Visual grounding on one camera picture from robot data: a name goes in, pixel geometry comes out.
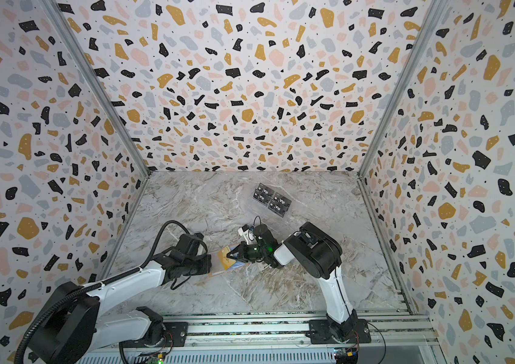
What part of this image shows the black card top right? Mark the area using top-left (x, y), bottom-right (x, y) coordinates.
top-left (268, 193), bottom-right (292, 218)

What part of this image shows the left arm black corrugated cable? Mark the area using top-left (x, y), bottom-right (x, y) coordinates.
top-left (13, 220), bottom-right (195, 364)

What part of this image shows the black card top left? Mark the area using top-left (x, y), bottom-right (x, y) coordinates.
top-left (253, 183), bottom-right (275, 206)

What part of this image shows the clear acrylic card tray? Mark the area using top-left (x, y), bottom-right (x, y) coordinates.
top-left (249, 183), bottom-right (293, 218)

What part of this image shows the pink leather card holder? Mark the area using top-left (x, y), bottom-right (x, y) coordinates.
top-left (209, 246), bottom-right (248, 277)

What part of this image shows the black card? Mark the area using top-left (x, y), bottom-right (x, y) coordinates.
top-left (253, 183), bottom-right (275, 206)
top-left (268, 193), bottom-right (292, 218)

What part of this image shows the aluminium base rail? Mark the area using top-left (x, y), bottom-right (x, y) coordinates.
top-left (79, 309), bottom-right (446, 363)

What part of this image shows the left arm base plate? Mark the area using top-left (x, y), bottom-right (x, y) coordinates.
top-left (123, 322), bottom-right (189, 351)

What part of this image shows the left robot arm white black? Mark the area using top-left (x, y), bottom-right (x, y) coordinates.
top-left (15, 233), bottom-right (211, 363)

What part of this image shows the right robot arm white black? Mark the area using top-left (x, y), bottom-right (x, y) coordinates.
top-left (226, 221), bottom-right (358, 341)

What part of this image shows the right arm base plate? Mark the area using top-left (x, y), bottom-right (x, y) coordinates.
top-left (306, 318), bottom-right (371, 345)

